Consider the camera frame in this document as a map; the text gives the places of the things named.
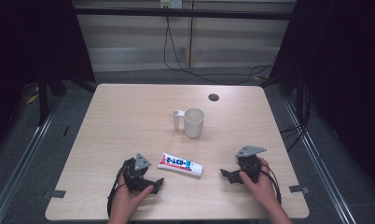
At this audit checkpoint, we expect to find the white wall socket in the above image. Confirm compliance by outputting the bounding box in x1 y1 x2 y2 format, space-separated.
160 0 184 9

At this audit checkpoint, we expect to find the dark curtain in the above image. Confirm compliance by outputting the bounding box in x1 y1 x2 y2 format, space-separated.
0 0 96 153
271 0 375 190

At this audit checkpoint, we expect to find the white toothpaste tube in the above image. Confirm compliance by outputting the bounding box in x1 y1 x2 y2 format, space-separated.
157 151 204 178

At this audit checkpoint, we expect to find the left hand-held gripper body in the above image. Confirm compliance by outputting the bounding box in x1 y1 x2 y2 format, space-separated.
122 152 153 192

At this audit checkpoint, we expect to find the bundle of black floor cables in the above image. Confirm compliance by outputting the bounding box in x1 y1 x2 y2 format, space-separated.
279 83 313 154

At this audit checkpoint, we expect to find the white cup with handle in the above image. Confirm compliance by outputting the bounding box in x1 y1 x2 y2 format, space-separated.
172 107 206 139

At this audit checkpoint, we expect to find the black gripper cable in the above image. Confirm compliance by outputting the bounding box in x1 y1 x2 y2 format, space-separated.
106 158 137 219
258 161 283 206

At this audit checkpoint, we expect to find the black horizontal frame bar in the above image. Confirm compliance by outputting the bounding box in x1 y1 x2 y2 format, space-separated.
73 7 296 21

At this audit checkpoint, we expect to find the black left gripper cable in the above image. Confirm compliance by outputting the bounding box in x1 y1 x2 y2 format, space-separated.
106 158 137 219

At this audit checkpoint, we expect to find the person's right hand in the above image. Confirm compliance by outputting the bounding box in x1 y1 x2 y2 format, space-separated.
238 156 282 210

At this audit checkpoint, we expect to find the grey tape strip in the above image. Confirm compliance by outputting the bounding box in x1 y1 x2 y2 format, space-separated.
41 189 67 200
288 184 311 195

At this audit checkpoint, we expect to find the black metal stand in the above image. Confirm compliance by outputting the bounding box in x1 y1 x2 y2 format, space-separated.
36 69 50 127

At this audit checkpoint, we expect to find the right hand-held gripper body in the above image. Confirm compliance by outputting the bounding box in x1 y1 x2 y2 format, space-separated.
234 145 268 185

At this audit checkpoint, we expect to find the black wall cable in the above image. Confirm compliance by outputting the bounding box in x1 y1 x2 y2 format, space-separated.
162 15 275 86

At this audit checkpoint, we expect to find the metal floor rail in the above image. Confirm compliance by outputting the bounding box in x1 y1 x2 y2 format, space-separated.
283 98 359 224
0 98 63 224

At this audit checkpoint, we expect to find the person's left hand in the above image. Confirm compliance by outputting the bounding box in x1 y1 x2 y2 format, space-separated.
108 173 155 220

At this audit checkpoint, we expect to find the yellow floor object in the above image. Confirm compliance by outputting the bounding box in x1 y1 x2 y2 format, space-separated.
24 85 41 105

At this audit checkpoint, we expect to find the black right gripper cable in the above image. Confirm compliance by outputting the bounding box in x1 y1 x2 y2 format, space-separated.
258 161 283 206

